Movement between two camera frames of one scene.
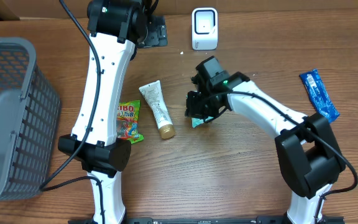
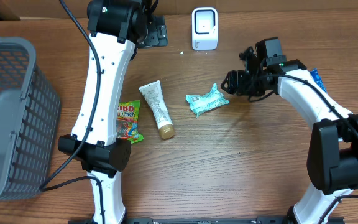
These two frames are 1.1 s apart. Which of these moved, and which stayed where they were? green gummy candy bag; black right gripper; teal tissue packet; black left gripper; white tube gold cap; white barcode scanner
Moved: teal tissue packet; black right gripper
Stayed: white tube gold cap; black left gripper; white barcode scanner; green gummy candy bag
